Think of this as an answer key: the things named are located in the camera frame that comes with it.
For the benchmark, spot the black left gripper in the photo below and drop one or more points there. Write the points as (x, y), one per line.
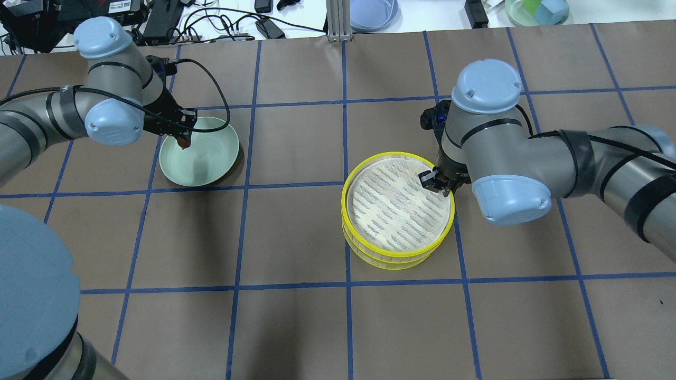
(165, 111)

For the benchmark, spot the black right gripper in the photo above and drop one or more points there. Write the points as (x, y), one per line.
(450, 172)

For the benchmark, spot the brown bun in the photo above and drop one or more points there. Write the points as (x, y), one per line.
(182, 142)

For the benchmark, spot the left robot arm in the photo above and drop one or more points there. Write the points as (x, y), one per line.
(125, 95)

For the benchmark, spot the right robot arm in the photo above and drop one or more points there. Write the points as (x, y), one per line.
(484, 140)

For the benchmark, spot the light green plate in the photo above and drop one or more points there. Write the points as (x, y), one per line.
(210, 156)

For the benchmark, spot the black power adapter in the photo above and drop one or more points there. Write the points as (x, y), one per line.
(476, 14)

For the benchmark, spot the green bowl with sponges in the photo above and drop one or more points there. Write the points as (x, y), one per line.
(537, 13)

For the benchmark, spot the aluminium frame post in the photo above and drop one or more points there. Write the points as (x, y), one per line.
(339, 27)

